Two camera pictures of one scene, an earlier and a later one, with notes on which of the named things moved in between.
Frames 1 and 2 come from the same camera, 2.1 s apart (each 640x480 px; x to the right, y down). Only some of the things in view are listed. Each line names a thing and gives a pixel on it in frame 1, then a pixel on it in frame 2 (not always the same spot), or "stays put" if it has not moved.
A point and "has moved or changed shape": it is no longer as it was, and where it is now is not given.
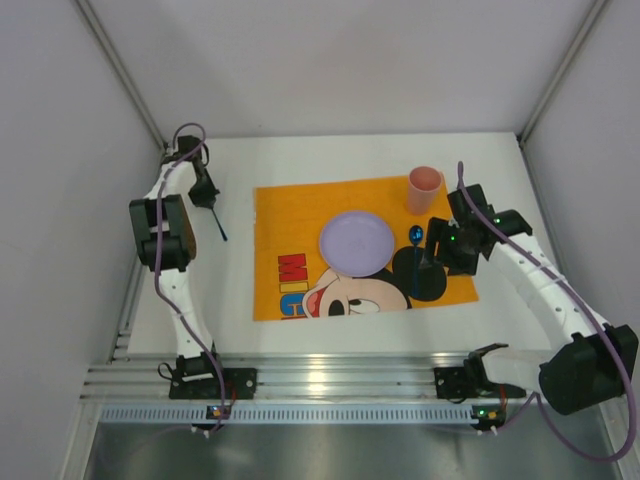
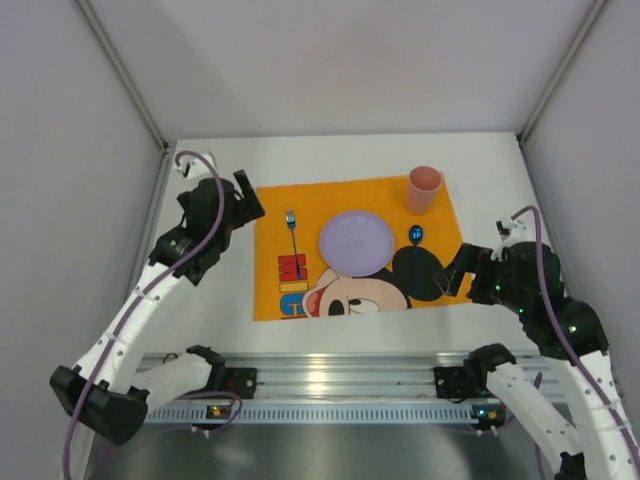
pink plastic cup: x=424 y=183 stays put
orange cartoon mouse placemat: x=292 y=281 stays put
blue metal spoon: x=416 y=235 stays put
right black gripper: x=441 y=245 -> x=473 y=267
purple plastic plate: x=357 y=244 stays put
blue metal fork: x=219 y=225 has moved or changed shape
